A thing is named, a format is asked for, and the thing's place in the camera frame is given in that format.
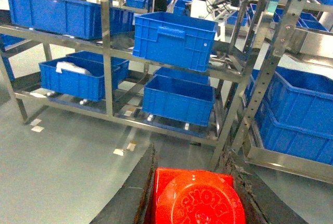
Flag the steel shelf rack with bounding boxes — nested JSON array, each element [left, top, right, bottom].
[[0, 0, 333, 172]]

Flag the blue crate on shelf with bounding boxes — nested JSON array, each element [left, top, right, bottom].
[[133, 12, 217, 72]]

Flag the stacked blue crates right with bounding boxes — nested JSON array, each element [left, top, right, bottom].
[[255, 67, 332, 165]]

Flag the red toy block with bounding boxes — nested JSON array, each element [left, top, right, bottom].
[[145, 167, 246, 223]]

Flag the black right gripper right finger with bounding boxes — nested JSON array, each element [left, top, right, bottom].
[[222, 147, 306, 223]]

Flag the long blue crate top left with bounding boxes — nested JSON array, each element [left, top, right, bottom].
[[1, 0, 135, 40]]

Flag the lower centre blue crate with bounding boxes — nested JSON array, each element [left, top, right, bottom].
[[142, 76, 215, 127]]

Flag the blue crate with white bag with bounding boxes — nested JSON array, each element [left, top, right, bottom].
[[39, 56, 106, 102]]

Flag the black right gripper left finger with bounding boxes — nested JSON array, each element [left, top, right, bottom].
[[91, 144, 157, 223]]

